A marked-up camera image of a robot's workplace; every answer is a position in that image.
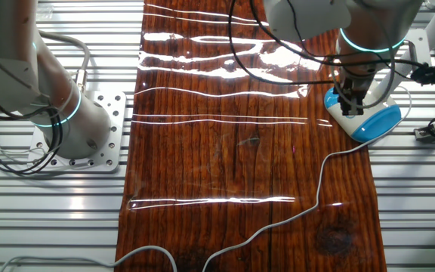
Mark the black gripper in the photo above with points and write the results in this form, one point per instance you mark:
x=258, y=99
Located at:
x=353, y=85

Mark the blue and white desk lamp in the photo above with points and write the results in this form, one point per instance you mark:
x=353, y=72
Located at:
x=376, y=124

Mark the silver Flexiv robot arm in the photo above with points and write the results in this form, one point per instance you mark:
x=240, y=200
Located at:
x=70, y=124

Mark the wood grain table mat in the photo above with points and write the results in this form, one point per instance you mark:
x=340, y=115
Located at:
x=221, y=158

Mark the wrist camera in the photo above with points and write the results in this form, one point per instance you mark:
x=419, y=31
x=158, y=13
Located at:
x=432, y=75

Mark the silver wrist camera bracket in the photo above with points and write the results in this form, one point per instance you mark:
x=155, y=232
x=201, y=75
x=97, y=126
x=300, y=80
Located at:
x=419, y=45

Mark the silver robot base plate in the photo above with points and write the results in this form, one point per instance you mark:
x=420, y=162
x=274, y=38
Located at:
x=115, y=106

